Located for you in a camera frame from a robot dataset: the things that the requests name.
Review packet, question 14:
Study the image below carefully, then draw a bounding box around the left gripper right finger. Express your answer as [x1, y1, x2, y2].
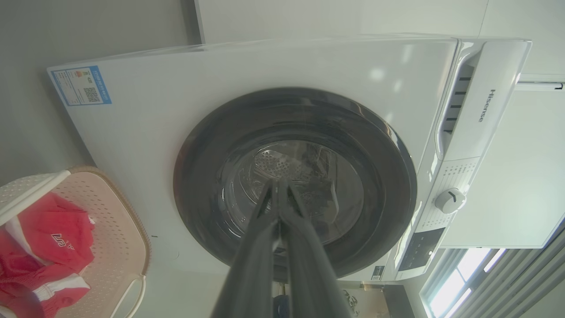
[278, 180, 354, 318]

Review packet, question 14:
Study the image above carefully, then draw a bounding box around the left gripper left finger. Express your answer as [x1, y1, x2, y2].
[211, 179, 283, 318]

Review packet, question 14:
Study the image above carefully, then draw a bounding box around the beige perforated plastic laundry basket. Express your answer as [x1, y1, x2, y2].
[0, 166, 152, 318]

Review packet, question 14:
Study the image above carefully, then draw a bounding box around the dark round washer door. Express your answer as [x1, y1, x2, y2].
[173, 87, 418, 279]

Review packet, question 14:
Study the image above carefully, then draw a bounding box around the black washer control display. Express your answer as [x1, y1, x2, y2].
[397, 227, 446, 272]

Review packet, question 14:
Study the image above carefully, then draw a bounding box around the bright window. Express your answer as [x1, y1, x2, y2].
[419, 247, 508, 318]

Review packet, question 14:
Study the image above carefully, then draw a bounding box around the white washer dial knob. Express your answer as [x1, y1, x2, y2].
[435, 188, 467, 215]

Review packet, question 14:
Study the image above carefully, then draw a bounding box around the white front-load washing machine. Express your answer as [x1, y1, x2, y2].
[47, 34, 533, 284]

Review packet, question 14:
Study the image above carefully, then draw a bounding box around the red garment with white stripes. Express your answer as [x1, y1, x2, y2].
[0, 192, 96, 318]

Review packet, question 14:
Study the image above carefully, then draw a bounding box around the grey slatted blind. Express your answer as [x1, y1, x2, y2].
[455, 219, 565, 318]

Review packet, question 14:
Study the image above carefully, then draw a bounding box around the white washer detergent drawer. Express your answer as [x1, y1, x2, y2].
[435, 40, 532, 162]

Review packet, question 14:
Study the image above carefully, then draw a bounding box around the blue energy label sticker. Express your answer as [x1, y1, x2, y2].
[50, 65, 113, 107]

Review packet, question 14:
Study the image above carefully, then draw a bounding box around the white rod with black tip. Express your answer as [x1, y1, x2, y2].
[514, 81, 565, 92]

